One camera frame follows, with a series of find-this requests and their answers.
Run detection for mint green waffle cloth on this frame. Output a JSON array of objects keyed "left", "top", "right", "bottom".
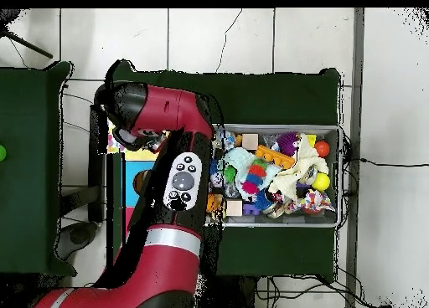
[{"left": 222, "top": 146, "right": 282, "bottom": 188}]

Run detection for wooden box with three holes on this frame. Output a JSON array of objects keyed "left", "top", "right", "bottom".
[{"left": 106, "top": 120, "right": 168, "bottom": 253}]

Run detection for dark green table cloth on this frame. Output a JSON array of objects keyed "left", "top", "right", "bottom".
[
  {"left": 106, "top": 59, "right": 343, "bottom": 284},
  {"left": 0, "top": 61, "right": 79, "bottom": 276}
]

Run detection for yellow ball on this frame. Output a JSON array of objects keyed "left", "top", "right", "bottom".
[{"left": 311, "top": 172, "right": 332, "bottom": 193}]

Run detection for grey rounded base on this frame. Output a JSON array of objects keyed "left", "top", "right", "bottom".
[{"left": 54, "top": 220, "right": 99, "bottom": 259}]

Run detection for orange plastic building block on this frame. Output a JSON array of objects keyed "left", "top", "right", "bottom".
[{"left": 255, "top": 144, "right": 296, "bottom": 170}]

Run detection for small orange ball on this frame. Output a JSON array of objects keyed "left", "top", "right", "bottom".
[{"left": 314, "top": 139, "right": 331, "bottom": 158}]

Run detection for silver wire mesh bin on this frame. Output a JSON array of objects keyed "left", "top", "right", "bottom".
[{"left": 205, "top": 121, "right": 344, "bottom": 228}]

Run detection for small orange basketball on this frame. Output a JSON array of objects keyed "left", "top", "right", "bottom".
[{"left": 206, "top": 192, "right": 224, "bottom": 213}]

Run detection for purple spiky monster toy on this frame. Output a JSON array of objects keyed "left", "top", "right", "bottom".
[{"left": 276, "top": 131, "right": 301, "bottom": 157}]

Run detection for black cable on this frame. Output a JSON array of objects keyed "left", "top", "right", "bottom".
[{"left": 359, "top": 157, "right": 429, "bottom": 167}]

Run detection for small wooden cube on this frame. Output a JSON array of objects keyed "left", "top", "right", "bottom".
[
  {"left": 241, "top": 133, "right": 259, "bottom": 151},
  {"left": 225, "top": 198, "right": 243, "bottom": 218}
]

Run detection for black tripod leg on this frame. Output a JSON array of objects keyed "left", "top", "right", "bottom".
[{"left": 0, "top": 8, "right": 54, "bottom": 59}]

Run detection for cream waffle cloth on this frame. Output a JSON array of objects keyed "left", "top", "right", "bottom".
[{"left": 267, "top": 133, "right": 330, "bottom": 202}]

